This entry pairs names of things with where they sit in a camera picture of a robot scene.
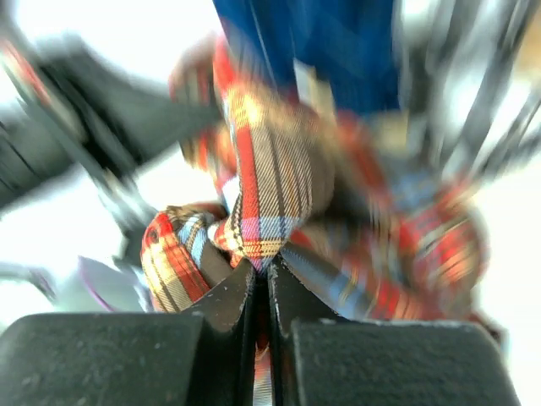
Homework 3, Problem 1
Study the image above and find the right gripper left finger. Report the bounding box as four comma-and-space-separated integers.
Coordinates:
1, 262, 255, 405

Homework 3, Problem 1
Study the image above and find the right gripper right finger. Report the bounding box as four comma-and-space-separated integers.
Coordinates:
267, 257, 519, 406

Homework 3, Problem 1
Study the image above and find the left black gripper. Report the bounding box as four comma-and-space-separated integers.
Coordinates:
1, 41, 218, 220

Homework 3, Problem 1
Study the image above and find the red brown plaid shirt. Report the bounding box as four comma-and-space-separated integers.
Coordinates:
0, 33, 491, 381

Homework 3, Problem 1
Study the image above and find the blue plaid shirt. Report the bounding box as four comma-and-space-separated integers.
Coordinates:
214, 1, 399, 115

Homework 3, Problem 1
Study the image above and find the black white checked shirt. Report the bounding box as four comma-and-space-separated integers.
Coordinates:
392, 1, 540, 179

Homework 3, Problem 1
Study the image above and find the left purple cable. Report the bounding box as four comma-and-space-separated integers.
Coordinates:
75, 253, 149, 314

